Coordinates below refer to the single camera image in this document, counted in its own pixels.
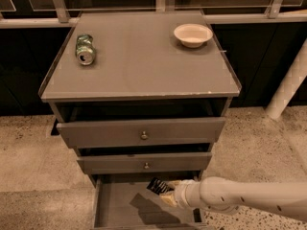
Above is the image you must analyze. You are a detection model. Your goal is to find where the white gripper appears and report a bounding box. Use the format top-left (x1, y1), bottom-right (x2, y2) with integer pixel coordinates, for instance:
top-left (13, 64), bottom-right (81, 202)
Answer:
top-left (159, 180), bottom-right (205, 209)

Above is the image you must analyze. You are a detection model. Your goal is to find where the black rxbar chocolate bar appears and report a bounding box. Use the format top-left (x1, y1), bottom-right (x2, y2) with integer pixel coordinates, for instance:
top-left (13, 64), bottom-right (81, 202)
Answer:
top-left (147, 177), bottom-right (173, 195)

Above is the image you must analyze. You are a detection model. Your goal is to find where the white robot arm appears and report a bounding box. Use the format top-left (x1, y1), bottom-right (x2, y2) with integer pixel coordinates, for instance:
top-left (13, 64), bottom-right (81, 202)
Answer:
top-left (167, 103), bottom-right (307, 221)

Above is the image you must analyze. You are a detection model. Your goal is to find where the grey middle drawer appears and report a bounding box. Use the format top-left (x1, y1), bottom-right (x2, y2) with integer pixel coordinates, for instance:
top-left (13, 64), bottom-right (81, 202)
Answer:
top-left (77, 152), bottom-right (212, 174)

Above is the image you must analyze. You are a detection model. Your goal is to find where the grey drawer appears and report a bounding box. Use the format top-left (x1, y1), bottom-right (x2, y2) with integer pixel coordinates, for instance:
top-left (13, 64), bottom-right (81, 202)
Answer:
top-left (77, 152), bottom-right (212, 174)
top-left (93, 173), bottom-right (210, 230)
top-left (57, 117), bottom-right (225, 149)

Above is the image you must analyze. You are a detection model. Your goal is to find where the grey bottom drawer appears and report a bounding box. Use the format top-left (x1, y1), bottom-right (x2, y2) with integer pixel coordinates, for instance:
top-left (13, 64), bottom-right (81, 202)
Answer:
top-left (93, 173), bottom-right (210, 230)

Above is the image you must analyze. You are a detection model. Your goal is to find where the brass top drawer knob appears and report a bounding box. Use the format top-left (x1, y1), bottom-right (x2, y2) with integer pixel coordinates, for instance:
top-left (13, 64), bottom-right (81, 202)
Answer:
top-left (140, 131), bottom-right (149, 140)

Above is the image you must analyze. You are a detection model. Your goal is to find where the grey top drawer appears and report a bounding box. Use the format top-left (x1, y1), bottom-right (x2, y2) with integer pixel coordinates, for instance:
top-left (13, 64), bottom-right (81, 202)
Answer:
top-left (57, 117), bottom-right (225, 149)

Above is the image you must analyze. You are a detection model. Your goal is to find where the grey drawer cabinet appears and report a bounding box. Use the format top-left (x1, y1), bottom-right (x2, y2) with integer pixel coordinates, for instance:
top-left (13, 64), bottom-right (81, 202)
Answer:
top-left (37, 10), bottom-right (243, 230)

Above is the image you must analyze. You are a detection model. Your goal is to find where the white paper bowl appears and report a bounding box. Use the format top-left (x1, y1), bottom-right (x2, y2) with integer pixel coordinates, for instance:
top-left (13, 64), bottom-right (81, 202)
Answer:
top-left (174, 24), bottom-right (213, 48)

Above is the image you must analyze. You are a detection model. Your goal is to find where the crushed green soda can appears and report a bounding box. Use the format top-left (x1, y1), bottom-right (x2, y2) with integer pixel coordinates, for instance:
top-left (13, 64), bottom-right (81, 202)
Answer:
top-left (75, 34), bottom-right (96, 66)

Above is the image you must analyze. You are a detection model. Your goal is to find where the metal railing frame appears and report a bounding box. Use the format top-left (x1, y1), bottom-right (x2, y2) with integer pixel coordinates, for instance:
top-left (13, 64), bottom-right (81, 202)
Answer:
top-left (0, 0), bottom-right (307, 29)

